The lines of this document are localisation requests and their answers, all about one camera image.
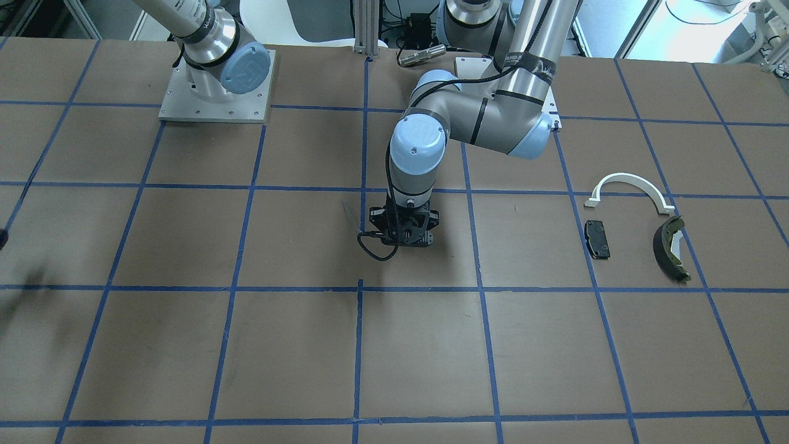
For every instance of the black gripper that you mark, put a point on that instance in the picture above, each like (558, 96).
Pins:
(376, 216)

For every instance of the black brake pad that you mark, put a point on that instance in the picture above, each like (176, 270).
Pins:
(596, 239)

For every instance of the white curved plastic part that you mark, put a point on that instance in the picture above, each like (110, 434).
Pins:
(661, 204)

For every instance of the green brake shoe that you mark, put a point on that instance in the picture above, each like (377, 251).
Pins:
(667, 249)

